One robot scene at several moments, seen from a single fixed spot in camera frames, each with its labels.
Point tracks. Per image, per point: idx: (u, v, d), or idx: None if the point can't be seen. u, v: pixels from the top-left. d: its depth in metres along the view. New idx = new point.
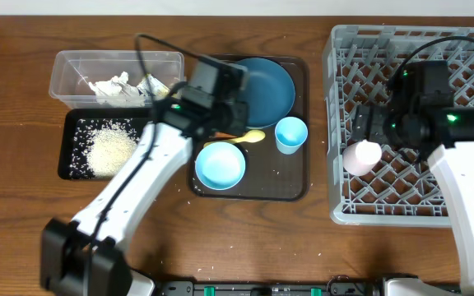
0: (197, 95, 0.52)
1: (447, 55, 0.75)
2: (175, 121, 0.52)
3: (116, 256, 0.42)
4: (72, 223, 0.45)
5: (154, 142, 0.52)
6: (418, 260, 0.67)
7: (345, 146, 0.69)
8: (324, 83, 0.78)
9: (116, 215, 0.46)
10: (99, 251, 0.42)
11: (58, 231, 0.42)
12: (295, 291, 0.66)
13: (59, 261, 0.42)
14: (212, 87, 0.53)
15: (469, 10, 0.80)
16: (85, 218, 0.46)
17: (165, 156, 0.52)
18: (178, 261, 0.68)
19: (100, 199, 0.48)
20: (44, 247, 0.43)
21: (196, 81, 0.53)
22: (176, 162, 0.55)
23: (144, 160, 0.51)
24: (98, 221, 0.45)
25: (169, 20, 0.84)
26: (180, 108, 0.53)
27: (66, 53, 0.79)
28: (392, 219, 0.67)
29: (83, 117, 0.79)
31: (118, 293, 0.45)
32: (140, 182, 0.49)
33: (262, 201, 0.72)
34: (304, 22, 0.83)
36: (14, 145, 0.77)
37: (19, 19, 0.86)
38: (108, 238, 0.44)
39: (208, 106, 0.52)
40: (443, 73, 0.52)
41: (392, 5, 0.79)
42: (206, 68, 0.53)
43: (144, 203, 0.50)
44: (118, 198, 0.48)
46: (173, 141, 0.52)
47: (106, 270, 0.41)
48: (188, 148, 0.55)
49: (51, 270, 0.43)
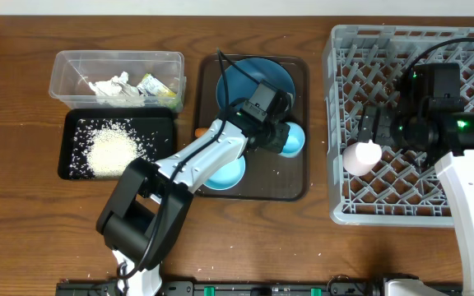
0: (255, 110, 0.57)
1: (447, 55, 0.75)
2: (237, 125, 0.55)
3: (187, 200, 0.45)
4: (153, 165, 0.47)
5: (222, 129, 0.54)
6: (418, 260, 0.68)
7: (345, 146, 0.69)
8: (324, 83, 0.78)
9: (188, 173, 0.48)
10: (174, 192, 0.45)
11: (141, 168, 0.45)
12: (295, 291, 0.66)
13: (132, 196, 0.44)
14: (268, 107, 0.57)
15: (469, 9, 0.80)
16: (164, 164, 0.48)
17: (229, 144, 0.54)
18: (178, 261, 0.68)
19: (176, 154, 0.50)
20: (120, 179, 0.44)
21: (254, 99, 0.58)
22: (232, 154, 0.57)
23: (212, 141, 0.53)
24: (174, 170, 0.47)
25: (169, 19, 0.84)
26: (241, 116, 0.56)
27: (66, 53, 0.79)
28: (393, 219, 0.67)
29: (83, 117, 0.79)
31: (169, 244, 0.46)
32: (210, 154, 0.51)
33: (262, 201, 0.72)
34: (304, 22, 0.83)
36: (14, 145, 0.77)
37: (18, 19, 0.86)
38: (178, 187, 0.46)
39: (262, 122, 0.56)
40: (452, 77, 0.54)
41: (392, 6, 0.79)
42: (267, 90, 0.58)
43: (206, 174, 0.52)
44: (193, 159, 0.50)
46: (235, 136, 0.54)
47: (178, 209, 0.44)
48: (239, 150, 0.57)
49: (120, 205, 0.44)
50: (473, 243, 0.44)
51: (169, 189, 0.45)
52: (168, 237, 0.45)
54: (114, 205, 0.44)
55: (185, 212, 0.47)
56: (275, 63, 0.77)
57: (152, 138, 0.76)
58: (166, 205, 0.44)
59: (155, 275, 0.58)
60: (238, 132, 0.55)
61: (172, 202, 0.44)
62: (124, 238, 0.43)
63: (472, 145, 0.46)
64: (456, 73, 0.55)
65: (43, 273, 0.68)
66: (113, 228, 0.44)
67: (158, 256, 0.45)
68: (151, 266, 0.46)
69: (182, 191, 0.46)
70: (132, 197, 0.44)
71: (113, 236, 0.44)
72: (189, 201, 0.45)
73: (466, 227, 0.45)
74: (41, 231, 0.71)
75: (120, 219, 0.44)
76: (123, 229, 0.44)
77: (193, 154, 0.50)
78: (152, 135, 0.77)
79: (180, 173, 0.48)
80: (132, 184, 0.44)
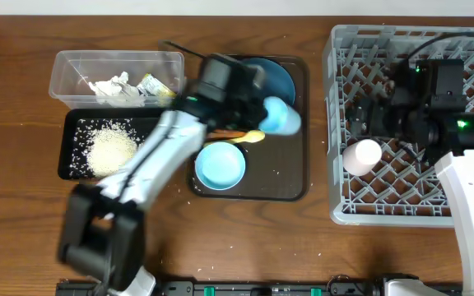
0: (210, 90, 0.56)
1: (447, 55, 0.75)
2: (191, 112, 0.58)
3: (138, 219, 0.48)
4: (99, 187, 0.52)
5: (173, 125, 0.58)
6: (418, 260, 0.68)
7: (345, 146, 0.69)
8: (324, 83, 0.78)
9: (137, 186, 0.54)
10: (125, 215, 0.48)
11: (85, 196, 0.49)
12: (295, 291, 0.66)
13: (83, 224, 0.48)
14: (223, 84, 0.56)
15: (470, 9, 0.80)
16: (110, 182, 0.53)
17: (181, 137, 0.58)
18: (178, 261, 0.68)
19: (124, 168, 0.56)
20: (68, 210, 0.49)
21: (206, 78, 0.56)
22: (188, 148, 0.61)
23: (161, 141, 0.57)
24: (121, 187, 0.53)
25: (169, 19, 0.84)
26: (195, 100, 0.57)
27: (66, 53, 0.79)
28: (393, 219, 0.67)
29: (83, 117, 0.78)
31: (134, 263, 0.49)
32: (160, 159, 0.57)
33: (262, 201, 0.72)
34: (305, 22, 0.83)
36: (15, 145, 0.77)
37: (18, 19, 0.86)
38: (131, 201, 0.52)
39: (220, 99, 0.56)
40: (455, 76, 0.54)
41: (392, 6, 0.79)
42: (216, 67, 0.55)
43: (164, 174, 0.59)
44: (141, 169, 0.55)
46: (188, 127, 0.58)
47: (129, 229, 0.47)
48: (202, 137, 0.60)
49: (75, 236, 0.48)
50: (473, 243, 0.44)
51: (118, 210, 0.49)
52: (127, 258, 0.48)
54: (68, 237, 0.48)
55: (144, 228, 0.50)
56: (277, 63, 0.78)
57: None
58: (118, 228, 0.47)
59: (143, 276, 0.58)
60: (190, 122, 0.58)
61: (122, 223, 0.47)
62: (85, 265, 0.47)
63: (472, 145, 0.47)
64: (460, 70, 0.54)
65: (43, 272, 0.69)
66: (73, 258, 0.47)
67: (127, 272, 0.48)
68: (126, 284, 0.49)
69: (133, 212, 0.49)
70: (83, 226, 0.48)
71: (76, 264, 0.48)
72: (140, 219, 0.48)
73: (467, 228, 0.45)
74: (41, 231, 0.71)
75: (78, 248, 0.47)
76: (83, 256, 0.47)
77: (139, 164, 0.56)
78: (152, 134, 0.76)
79: (128, 189, 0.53)
80: (79, 214, 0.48)
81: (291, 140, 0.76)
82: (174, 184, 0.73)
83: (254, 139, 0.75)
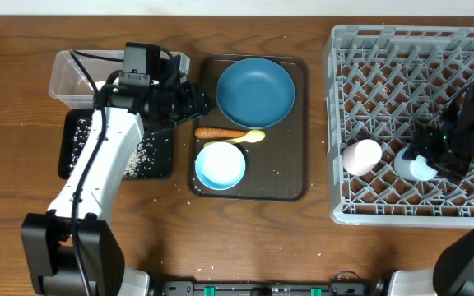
0: (135, 77, 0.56)
1: (447, 55, 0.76)
2: (120, 104, 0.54)
3: (99, 228, 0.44)
4: (49, 211, 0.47)
5: (104, 124, 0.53)
6: (418, 261, 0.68)
7: (345, 146, 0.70)
8: (324, 83, 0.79)
9: (87, 201, 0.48)
10: (85, 228, 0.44)
11: (36, 223, 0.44)
12: (295, 291, 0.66)
13: (48, 253, 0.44)
14: (146, 67, 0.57)
15: (469, 9, 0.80)
16: (60, 205, 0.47)
17: (118, 134, 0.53)
18: (178, 261, 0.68)
19: (68, 185, 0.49)
20: (26, 244, 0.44)
21: (128, 67, 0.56)
22: (132, 138, 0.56)
23: (100, 141, 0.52)
24: (72, 204, 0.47)
25: (169, 19, 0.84)
26: (121, 91, 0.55)
27: (66, 53, 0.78)
28: (392, 218, 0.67)
29: (83, 117, 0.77)
31: (115, 265, 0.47)
32: (103, 163, 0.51)
33: (262, 201, 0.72)
34: (306, 22, 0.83)
36: (15, 145, 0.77)
37: (19, 19, 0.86)
38: (87, 215, 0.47)
39: (147, 84, 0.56)
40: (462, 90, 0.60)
41: (393, 6, 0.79)
42: (137, 51, 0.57)
43: (113, 179, 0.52)
44: (86, 179, 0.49)
46: (123, 121, 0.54)
47: (95, 242, 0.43)
48: (140, 126, 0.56)
49: (43, 266, 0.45)
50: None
51: (76, 228, 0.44)
52: (109, 265, 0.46)
54: (37, 270, 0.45)
55: (112, 233, 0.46)
56: (268, 61, 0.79)
57: (152, 138, 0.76)
58: (85, 243, 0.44)
59: (135, 276, 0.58)
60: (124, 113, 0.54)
61: (85, 241, 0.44)
62: (67, 286, 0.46)
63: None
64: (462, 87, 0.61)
65: None
66: (53, 284, 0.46)
67: (112, 281, 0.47)
68: (115, 293, 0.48)
69: (94, 222, 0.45)
70: (48, 253, 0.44)
71: (57, 290, 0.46)
72: (103, 228, 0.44)
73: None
74: None
75: (53, 274, 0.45)
76: (63, 279, 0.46)
77: (82, 175, 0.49)
78: (152, 134, 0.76)
79: (81, 204, 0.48)
80: (39, 245, 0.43)
81: (291, 140, 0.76)
82: (174, 184, 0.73)
83: (254, 138, 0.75)
